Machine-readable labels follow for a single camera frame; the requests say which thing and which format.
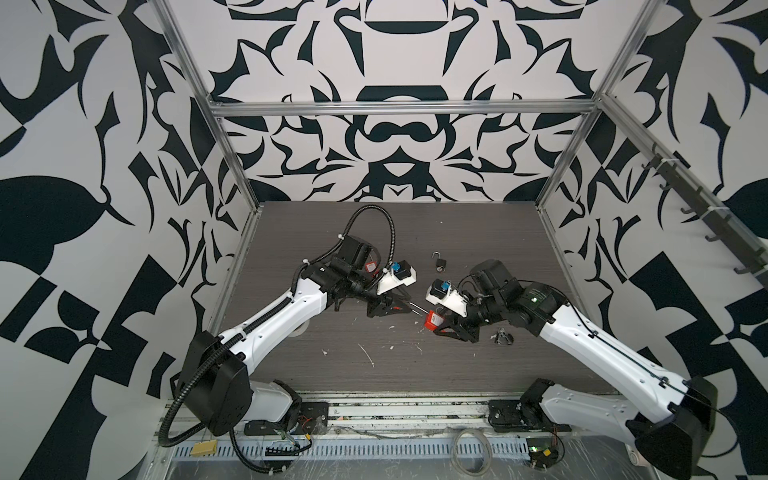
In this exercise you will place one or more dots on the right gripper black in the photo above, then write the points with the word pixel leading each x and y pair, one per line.
pixel 460 327

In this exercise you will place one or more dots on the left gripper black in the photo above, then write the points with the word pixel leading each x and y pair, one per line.
pixel 384 305

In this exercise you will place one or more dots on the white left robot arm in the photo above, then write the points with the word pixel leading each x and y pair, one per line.
pixel 214 391

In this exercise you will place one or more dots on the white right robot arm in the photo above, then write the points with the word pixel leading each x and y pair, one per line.
pixel 665 418

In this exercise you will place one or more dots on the bunch of keys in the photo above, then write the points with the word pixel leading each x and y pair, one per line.
pixel 502 337

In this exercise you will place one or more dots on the green lit circuit board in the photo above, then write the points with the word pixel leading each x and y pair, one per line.
pixel 544 453

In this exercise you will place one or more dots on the yellow connector block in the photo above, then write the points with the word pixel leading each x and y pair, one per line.
pixel 205 448

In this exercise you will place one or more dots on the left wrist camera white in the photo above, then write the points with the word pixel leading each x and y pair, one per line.
pixel 400 274

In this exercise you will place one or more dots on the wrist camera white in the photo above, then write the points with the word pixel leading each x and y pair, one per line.
pixel 400 274
pixel 443 293

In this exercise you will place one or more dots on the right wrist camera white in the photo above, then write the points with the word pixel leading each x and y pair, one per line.
pixel 443 293

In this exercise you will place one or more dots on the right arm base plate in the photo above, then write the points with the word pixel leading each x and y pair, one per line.
pixel 510 416

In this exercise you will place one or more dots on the white perforated cable duct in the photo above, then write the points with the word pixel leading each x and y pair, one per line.
pixel 504 448

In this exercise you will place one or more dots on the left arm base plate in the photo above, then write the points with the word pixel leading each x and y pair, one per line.
pixel 302 419

